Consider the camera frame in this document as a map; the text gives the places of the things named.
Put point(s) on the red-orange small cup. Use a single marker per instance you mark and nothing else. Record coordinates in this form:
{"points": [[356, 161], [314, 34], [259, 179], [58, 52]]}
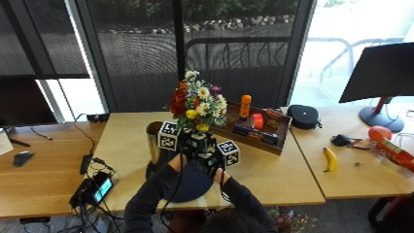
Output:
{"points": [[257, 121]]}

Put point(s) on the metal bike rack outside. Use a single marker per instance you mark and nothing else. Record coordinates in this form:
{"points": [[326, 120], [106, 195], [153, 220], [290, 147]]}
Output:
{"points": [[241, 40]]}

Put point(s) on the dark wooden tray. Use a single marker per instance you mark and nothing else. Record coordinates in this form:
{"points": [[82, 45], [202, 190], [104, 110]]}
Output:
{"points": [[275, 142]]}

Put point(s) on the orange bottle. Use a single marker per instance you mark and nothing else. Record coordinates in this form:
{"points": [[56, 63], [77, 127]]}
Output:
{"points": [[245, 106]]}

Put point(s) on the glove white marker cube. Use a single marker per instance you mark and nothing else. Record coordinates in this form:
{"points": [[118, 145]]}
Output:
{"points": [[229, 153], [167, 136]]}

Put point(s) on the black desk clamp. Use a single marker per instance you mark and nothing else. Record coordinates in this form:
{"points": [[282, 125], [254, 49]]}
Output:
{"points": [[97, 117]]}

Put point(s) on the person's right hand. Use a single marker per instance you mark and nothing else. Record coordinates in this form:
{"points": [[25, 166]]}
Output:
{"points": [[213, 161]]}

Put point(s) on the orange snack box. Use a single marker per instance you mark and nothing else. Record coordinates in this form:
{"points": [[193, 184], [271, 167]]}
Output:
{"points": [[273, 119]]}

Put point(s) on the black power adapter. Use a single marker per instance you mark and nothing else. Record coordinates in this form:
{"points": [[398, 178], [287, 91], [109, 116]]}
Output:
{"points": [[85, 164]]}

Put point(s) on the person's left hand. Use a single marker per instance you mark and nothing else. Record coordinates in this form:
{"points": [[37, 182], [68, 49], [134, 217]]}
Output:
{"points": [[186, 149]]}

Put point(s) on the black pen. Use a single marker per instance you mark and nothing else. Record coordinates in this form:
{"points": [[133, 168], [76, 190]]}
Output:
{"points": [[18, 142]]}

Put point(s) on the orange ball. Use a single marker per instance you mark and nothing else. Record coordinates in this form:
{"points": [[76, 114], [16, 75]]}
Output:
{"points": [[379, 133]]}

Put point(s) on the white paper sheet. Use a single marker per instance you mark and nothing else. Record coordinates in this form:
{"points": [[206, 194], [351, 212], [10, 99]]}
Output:
{"points": [[4, 142]]}

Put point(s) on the black computer mouse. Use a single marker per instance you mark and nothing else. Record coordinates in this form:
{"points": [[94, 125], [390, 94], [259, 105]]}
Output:
{"points": [[22, 158]]}

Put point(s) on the black device with lit screen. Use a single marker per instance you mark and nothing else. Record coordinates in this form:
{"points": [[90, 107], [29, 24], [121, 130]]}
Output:
{"points": [[93, 189]]}

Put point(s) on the black oval zip case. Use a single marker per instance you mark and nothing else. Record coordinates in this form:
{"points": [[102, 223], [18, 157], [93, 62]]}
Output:
{"points": [[302, 116]]}

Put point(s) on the silver metal vase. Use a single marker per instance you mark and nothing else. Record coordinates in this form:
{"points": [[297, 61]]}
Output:
{"points": [[153, 142]]}

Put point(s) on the white paper under cloth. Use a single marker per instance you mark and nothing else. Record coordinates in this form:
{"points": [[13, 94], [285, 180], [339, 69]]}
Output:
{"points": [[215, 202]]}

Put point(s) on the red cylindrical can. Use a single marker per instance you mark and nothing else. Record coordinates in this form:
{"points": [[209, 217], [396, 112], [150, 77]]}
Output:
{"points": [[394, 152]]}

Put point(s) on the yellow banana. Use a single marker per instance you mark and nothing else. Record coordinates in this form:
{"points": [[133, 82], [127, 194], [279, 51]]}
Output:
{"points": [[330, 159]]}

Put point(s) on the flowers on floor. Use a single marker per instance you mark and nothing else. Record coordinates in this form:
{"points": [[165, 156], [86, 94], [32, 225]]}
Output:
{"points": [[290, 220]]}

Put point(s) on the right glove white marker cube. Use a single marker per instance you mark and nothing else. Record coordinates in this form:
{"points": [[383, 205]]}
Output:
{"points": [[229, 153]]}

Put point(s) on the dark blue snack packet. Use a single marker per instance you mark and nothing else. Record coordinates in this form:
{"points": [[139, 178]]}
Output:
{"points": [[242, 130], [269, 139]]}

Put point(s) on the colourful flower bouquet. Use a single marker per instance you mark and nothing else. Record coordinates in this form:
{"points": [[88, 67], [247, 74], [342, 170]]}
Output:
{"points": [[198, 103]]}

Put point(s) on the small metal piece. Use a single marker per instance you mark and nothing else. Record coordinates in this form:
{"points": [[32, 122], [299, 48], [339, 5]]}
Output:
{"points": [[358, 164]]}

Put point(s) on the dark blue round cloth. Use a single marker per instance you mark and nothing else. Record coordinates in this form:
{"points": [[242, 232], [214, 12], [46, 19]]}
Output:
{"points": [[191, 184]]}

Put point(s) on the black monitor with red stand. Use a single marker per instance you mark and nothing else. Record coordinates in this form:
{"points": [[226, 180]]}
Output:
{"points": [[379, 71]]}

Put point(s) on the black and red chair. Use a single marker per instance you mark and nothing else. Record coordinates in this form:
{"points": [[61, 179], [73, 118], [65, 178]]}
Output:
{"points": [[394, 215]]}

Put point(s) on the left glove white marker cube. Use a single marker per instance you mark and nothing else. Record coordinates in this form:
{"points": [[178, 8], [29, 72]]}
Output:
{"points": [[167, 136]]}

